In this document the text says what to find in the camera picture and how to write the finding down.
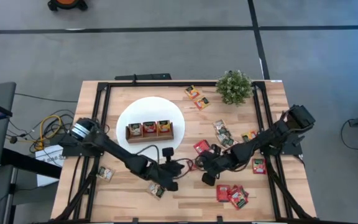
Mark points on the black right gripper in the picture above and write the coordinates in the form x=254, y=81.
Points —
x=217, y=161

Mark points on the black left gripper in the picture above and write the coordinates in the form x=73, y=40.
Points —
x=166, y=174

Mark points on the red strawberry tea bag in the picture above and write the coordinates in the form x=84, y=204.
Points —
x=149, y=128
x=259, y=166
x=238, y=199
x=242, y=187
x=201, y=147
x=223, y=193

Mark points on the wooden tea box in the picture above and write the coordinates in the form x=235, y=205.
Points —
x=149, y=139

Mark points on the orange mango tea bag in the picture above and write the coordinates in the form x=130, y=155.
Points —
x=248, y=136
x=164, y=127
x=192, y=92
x=202, y=103

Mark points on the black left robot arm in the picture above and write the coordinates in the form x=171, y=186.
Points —
x=120, y=154

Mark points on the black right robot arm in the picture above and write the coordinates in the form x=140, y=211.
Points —
x=269, y=137

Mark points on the white round woven placemat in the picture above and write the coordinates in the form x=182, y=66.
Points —
x=151, y=107

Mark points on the potted green plant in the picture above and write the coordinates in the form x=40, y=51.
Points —
x=234, y=87

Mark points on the black bar device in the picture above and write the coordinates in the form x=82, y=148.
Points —
x=145, y=77

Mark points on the white paper sheet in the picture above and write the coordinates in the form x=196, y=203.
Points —
x=47, y=174

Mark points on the black desk beam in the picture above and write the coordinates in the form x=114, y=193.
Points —
x=26, y=161

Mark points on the orange shop vacuum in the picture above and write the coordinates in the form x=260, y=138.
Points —
x=67, y=3

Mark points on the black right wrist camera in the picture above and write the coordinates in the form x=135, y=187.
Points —
x=209, y=179

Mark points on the black metal table frame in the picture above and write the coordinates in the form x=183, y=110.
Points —
x=166, y=84

